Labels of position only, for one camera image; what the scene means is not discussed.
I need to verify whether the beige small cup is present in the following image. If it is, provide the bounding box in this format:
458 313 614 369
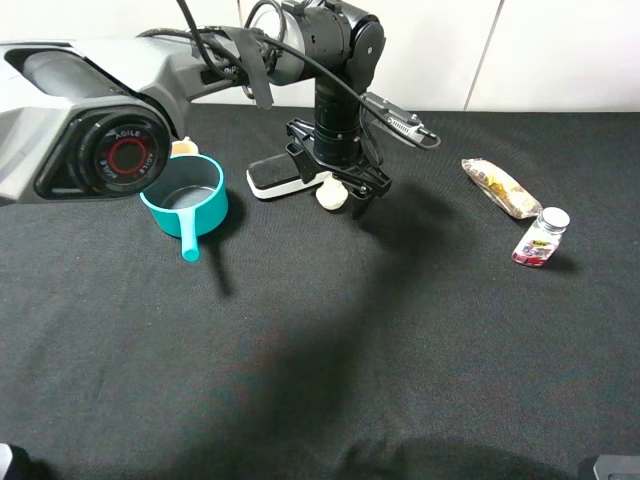
171 137 199 156

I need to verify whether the teal saucepan with handle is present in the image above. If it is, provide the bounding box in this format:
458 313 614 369
139 154 229 262

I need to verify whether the black and white eraser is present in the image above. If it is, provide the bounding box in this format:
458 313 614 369
246 154 329 201

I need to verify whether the small candy bottle silver cap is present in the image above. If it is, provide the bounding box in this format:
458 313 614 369
511 207 570 267

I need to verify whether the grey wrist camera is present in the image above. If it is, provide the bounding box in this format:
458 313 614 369
362 92 441 150

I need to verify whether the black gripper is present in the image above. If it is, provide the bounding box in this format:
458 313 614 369
286 84 391 219

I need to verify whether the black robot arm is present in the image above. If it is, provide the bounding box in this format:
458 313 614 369
1 1 390 205

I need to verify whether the wrapped bread snack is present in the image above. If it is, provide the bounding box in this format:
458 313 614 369
461 158 543 220

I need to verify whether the white garlic-shaped object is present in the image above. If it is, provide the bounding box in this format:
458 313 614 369
315 177 349 211

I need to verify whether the black table cloth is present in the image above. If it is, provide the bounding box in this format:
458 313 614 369
1 105 639 479

